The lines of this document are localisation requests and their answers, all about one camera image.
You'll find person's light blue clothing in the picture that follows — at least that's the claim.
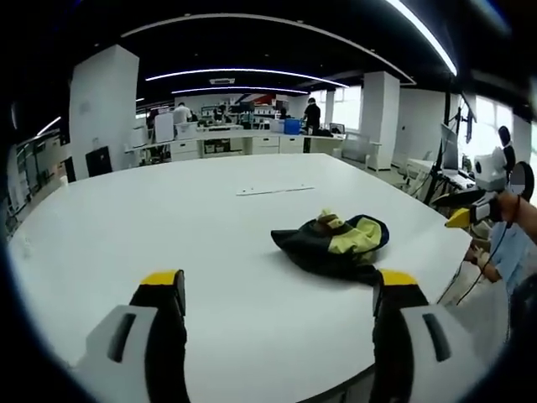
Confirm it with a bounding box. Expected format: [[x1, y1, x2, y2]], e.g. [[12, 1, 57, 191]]
[[488, 224, 532, 290]]

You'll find white template strip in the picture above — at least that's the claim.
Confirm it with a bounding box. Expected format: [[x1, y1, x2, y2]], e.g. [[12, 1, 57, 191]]
[[236, 184, 315, 197]]

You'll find black panel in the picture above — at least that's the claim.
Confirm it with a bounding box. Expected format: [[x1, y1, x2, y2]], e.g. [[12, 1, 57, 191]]
[[85, 145, 113, 178]]

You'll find computer monitor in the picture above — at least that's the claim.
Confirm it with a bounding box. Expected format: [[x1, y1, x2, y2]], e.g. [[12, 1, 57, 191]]
[[439, 123, 461, 171]]

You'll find black tripod stand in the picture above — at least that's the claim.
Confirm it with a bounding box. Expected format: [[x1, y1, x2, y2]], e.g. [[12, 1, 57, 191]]
[[409, 83, 475, 207]]

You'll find dark blue yellow garment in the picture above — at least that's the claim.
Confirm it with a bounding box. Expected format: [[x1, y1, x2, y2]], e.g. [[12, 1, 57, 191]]
[[270, 208, 391, 289]]

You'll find white ceiling light strip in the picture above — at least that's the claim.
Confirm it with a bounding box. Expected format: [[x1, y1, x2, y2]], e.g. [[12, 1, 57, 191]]
[[145, 68, 350, 88], [384, 0, 459, 77]]

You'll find long white counter with drawers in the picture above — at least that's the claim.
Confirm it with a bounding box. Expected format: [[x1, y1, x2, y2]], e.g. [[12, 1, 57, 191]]
[[124, 128, 347, 163]]

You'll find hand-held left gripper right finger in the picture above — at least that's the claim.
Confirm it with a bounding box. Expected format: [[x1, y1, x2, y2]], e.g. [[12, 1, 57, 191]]
[[371, 268, 500, 403]]

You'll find black cable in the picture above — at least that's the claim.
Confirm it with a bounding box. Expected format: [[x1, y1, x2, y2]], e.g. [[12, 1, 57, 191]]
[[435, 196, 523, 306]]

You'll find person's right hand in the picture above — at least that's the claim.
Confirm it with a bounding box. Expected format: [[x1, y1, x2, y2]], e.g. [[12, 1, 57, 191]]
[[496, 191, 523, 224]]

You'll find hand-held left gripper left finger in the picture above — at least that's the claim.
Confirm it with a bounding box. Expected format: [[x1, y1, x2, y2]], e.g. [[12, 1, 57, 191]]
[[73, 270, 189, 403]]

